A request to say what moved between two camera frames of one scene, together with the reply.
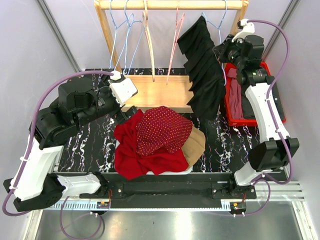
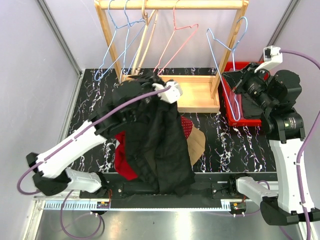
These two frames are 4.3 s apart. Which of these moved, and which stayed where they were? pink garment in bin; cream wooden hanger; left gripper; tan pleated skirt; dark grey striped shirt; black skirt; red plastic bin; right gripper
Moved: cream wooden hanger; black skirt; right gripper; left gripper
Stayed: dark grey striped shirt; red plastic bin; tan pleated skirt; pink garment in bin
